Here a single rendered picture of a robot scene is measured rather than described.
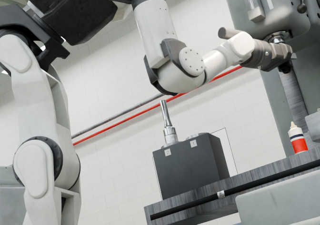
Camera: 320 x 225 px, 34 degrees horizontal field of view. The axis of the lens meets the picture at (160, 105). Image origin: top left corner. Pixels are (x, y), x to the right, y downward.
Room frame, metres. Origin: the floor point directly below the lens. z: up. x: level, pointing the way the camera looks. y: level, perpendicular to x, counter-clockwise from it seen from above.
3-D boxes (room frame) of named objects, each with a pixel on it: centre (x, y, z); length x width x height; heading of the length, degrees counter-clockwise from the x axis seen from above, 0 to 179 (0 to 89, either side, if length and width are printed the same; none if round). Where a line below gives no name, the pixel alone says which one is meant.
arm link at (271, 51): (1.48, -0.35, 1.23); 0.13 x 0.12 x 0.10; 42
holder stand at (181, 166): (1.79, -0.06, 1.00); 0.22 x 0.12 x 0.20; 67
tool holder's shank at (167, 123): (1.81, -0.01, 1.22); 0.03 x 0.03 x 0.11
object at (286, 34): (1.54, -0.41, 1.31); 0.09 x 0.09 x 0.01
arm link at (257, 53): (1.41, -0.26, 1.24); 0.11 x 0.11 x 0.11; 42
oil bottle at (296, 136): (1.51, -0.37, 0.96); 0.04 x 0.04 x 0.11
